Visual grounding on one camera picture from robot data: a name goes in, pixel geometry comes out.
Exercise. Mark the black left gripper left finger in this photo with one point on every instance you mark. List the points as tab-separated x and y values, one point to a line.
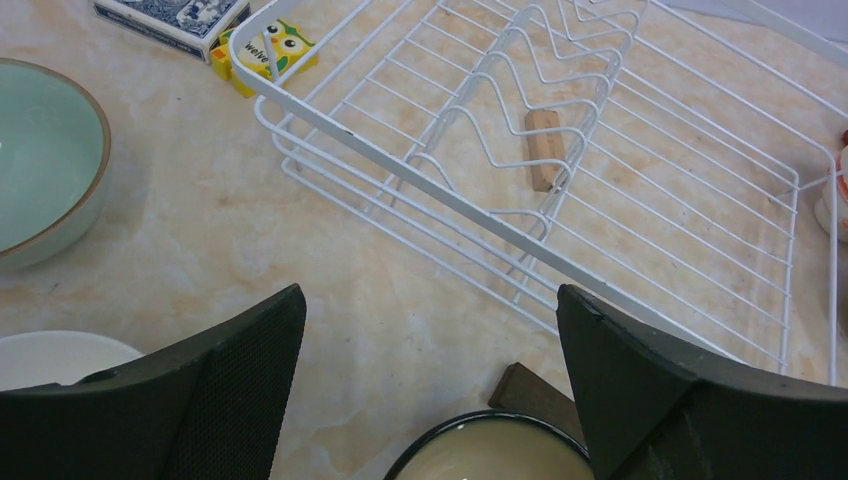
208	407

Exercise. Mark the light green celadon bowl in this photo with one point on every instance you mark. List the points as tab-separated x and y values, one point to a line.
55	162

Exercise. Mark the blue playing card box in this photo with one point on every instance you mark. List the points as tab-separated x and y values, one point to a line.
192	27

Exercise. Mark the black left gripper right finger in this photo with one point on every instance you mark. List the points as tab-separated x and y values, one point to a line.
653	406

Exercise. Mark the yellow owl card box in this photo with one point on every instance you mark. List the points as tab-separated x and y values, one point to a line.
288	45

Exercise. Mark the dark teal bowl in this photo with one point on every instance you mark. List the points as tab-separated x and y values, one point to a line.
493	444

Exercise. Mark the white orange pattern bowl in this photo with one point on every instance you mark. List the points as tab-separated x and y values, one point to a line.
833	202

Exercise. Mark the small wooden block under rack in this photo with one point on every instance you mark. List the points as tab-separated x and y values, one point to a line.
544	146

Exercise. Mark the large white bowl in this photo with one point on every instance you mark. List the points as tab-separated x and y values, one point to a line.
58	357

